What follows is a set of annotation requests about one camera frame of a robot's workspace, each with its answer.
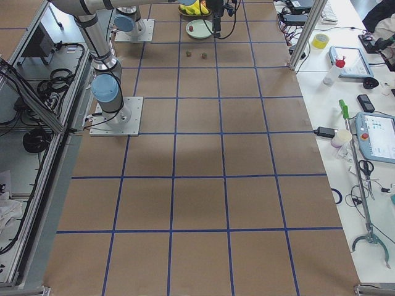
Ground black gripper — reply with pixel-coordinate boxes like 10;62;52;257
207;0;224;36

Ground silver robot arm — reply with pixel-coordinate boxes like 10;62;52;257
50;1;159;124
114;1;227;38

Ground light green round plate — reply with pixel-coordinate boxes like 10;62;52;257
185;19;212;39

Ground brown wicker basket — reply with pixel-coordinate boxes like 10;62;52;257
178;4;211;17

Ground yellow banana bunch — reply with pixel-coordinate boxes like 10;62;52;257
178;1;210;16

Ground yellow tape roll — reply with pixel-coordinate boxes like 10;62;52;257
311;33;330;49

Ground clear bottle red cap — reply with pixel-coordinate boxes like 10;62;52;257
323;57;346;86

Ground teach pendant far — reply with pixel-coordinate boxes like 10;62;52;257
328;46;374;79

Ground teach pendant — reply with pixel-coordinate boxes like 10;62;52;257
328;46;374;79
355;112;394;163

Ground black power adapter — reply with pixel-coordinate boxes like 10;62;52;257
314;126;336;139

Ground white paper cup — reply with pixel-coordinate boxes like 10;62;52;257
331;129;352;148

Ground teach pendant near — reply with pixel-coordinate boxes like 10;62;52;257
355;112;394;163

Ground black scissors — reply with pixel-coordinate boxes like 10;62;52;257
358;160;375;200

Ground long reacher grabber tool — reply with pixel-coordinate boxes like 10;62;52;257
338;99;390;268

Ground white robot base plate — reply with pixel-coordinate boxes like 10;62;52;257
115;19;155;43
89;97;144;136

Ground aluminium frame post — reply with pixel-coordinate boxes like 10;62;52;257
289;0;327;70

